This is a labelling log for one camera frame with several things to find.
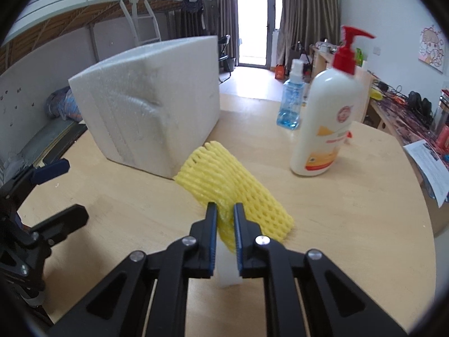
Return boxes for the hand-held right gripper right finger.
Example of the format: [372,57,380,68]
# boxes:
[233,202,409,337]

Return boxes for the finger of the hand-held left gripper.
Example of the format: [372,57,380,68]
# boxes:
[21,204,89,251]
[0,158,71,201]

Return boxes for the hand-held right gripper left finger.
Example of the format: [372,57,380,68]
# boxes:
[47,202,219,337]

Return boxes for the yellow foam net sleeve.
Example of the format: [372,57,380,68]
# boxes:
[173,141,295,253]

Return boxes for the white foam box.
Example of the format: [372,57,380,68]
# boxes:
[68,35,221,179]

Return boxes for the blue clothes pile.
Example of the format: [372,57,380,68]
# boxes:
[45,86,83,122]

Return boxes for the blue spray bottle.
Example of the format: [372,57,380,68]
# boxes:
[276,59,304,130]

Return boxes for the metal bunk bed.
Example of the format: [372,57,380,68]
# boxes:
[0,0,218,169]

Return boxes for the white red-pump lotion bottle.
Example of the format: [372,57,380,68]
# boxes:
[290,25,376,177]

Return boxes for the white bunk bed ladder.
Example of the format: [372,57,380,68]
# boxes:
[119,0,162,48]

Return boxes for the black folding chair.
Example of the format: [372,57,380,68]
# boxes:
[217,35,234,83]

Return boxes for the black bag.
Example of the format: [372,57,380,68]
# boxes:
[289,42,313,74]

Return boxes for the wooden smiley chair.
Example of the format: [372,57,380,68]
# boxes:
[358,68,375,123]

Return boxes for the wooden drawer desk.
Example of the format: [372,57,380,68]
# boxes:
[309,44,372,78]

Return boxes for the white paper sheet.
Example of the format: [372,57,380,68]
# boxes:
[403,140,449,208]

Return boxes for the hanging patterned garment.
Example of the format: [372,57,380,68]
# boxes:
[180,0,206,36]

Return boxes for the hanging dark garment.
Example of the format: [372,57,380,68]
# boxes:
[203,0,220,37]

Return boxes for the glass balcony door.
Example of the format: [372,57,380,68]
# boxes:
[233,0,285,68]

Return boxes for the black headphones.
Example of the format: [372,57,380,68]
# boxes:
[407,91,434,127]

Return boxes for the red bottle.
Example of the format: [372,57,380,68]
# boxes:
[435,123,449,150]

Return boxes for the clear thermos bottle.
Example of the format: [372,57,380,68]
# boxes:
[433,98,449,137]

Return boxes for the pink cartoon wall picture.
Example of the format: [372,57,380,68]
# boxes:
[418,25,446,74]

